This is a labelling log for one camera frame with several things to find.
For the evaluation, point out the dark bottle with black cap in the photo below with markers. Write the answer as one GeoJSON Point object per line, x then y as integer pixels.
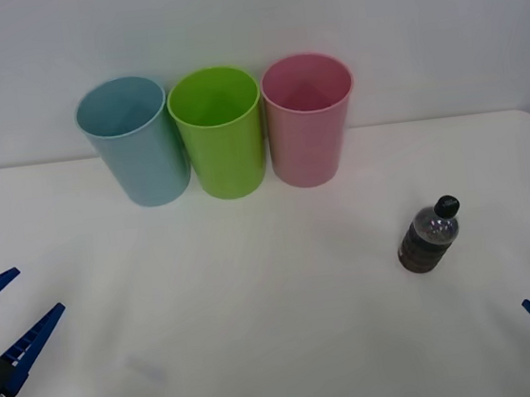
{"type": "Point", "coordinates": [423, 242]}

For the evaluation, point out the pale blue plastic bin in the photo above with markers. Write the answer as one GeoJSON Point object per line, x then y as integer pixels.
{"type": "Point", "coordinates": [146, 164]}

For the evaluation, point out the pink plastic bin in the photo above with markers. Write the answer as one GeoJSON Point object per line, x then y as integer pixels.
{"type": "Point", "coordinates": [305, 148]}

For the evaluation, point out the green plastic bin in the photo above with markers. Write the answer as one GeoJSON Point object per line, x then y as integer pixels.
{"type": "Point", "coordinates": [227, 159]}

